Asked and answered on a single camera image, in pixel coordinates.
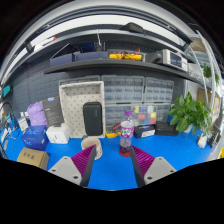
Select brown cardboard box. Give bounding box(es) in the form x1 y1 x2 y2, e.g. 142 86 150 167
17 148 49 170

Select dark grey booklet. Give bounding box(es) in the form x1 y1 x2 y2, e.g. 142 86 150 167
42 96 64 126

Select grey wall shelf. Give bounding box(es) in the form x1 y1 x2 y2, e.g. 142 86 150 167
44 59 200 83

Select black flat device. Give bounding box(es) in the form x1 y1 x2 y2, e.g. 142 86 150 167
155 121 179 136

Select yellow multimeter red leads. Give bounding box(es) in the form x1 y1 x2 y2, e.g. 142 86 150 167
106 124 121 138

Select white small card stand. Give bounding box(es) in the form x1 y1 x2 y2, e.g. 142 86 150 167
18 117 29 131

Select plastic bottle purple label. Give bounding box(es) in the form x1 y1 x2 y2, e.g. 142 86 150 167
119 110 134 152

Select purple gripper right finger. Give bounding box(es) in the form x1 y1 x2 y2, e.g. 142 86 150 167
130 146 176 187

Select green potted plant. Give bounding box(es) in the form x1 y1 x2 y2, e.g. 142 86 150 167
168 93 212 136

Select blue cardboard box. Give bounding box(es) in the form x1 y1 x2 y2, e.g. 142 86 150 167
22 126 48 151

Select black box white label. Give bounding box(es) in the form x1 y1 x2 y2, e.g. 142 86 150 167
134 125 155 138

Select clear box coloured parts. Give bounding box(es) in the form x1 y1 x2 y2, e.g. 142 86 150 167
132 105 157 126

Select white pegboard tray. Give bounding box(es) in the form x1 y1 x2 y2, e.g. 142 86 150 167
59 81 106 138

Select grey drawer organizer cabinet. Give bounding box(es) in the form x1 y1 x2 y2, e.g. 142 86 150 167
59 75 174 127

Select beige paper cup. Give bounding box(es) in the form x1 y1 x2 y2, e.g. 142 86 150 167
81 136 103 160

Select white small box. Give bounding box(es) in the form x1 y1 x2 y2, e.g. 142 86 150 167
46 123 69 144

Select purple plastic bag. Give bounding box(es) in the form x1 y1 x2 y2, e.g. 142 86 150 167
27 102 47 126

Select dark blue box shelf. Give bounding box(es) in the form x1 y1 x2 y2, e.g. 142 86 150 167
50 51 108 67

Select yellow tools on shelf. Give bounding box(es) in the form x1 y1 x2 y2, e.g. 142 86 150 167
109 48 143 61

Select black rectangular case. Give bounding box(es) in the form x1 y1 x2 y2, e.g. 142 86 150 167
83 102 103 136

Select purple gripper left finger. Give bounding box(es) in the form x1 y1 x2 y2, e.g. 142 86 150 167
49 146 96 187

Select red round coaster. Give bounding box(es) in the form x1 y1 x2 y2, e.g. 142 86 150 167
119 150 130 157

